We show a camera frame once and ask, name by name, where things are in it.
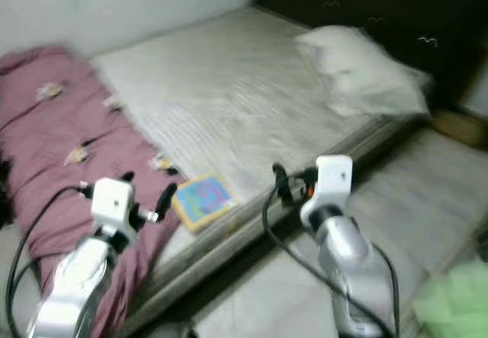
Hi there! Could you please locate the white quilted mattress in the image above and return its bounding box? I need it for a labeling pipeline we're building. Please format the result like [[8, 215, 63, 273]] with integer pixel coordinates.
[[90, 6, 434, 224]]

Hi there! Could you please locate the light green object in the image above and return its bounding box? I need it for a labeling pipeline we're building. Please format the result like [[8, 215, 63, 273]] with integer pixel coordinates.
[[414, 260, 488, 338]]

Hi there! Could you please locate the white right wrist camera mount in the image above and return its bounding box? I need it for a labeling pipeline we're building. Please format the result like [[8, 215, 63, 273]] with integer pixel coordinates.
[[300, 154, 354, 228]]

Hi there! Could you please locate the black tufted headboard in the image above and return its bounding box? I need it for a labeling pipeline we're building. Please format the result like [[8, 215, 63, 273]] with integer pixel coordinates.
[[253, 0, 488, 114]]

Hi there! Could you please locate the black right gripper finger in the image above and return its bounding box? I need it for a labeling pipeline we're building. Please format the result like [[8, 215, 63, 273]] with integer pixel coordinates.
[[274, 162, 294, 204]]

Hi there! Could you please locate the purple cartoon print quilt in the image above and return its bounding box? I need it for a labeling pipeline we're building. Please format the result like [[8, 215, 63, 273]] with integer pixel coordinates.
[[0, 44, 188, 337]]

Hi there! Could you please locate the yellow blue children's board book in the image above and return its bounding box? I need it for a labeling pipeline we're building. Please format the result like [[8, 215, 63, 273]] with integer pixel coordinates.
[[171, 173, 239, 234]]

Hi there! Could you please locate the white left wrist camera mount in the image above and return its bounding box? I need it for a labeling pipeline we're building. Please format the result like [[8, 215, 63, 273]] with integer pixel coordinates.
[[90, 176, 140, 232]]

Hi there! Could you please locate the white pillow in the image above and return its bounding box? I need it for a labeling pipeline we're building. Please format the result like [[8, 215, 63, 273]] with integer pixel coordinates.
[[294, 24, 432, 119]]

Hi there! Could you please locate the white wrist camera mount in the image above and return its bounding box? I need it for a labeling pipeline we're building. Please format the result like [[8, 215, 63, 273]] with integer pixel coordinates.
[[90, 176, 140, 232], [300, 154, 354, 228]]

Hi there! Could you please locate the spotted fabric bed base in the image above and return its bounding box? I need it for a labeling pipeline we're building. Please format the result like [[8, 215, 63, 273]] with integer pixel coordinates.
[[122, 115, 435, 337]]

